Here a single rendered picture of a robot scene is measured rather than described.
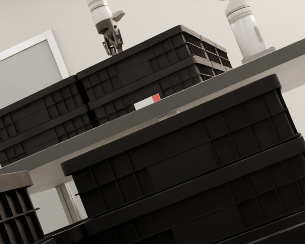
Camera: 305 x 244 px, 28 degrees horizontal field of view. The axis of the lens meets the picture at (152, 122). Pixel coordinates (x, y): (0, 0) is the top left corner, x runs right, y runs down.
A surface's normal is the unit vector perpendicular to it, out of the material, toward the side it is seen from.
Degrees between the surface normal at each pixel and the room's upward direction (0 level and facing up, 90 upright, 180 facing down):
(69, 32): 90
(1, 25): 90
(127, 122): 90
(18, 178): 90
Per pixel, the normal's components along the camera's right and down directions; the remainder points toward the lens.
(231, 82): -0.20, 0.00
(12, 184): 0.91, -0.38
